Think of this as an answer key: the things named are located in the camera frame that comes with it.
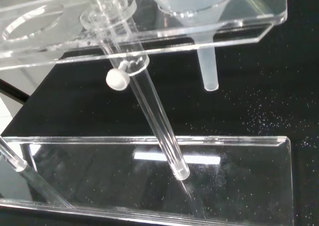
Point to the black bench cloth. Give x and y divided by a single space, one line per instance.
224 106

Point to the clear acrylic funnel stand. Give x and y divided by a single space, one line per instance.
124 161

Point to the translucent plastic funnel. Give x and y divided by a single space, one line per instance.
199 11

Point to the black tripod leg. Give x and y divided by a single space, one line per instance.
13 90

